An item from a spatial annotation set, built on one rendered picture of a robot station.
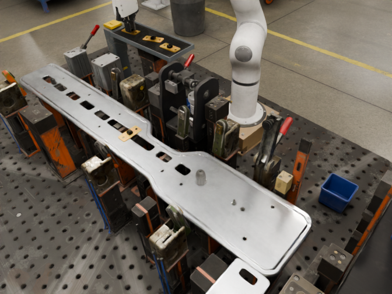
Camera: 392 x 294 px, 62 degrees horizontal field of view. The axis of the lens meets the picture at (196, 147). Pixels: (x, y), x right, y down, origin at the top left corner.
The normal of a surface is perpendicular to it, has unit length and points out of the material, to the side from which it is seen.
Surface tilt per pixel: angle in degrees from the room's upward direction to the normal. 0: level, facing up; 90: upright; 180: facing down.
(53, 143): 90
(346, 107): 0
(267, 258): 0
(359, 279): 0
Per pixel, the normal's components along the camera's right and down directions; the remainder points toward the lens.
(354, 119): -0.05, -0.72
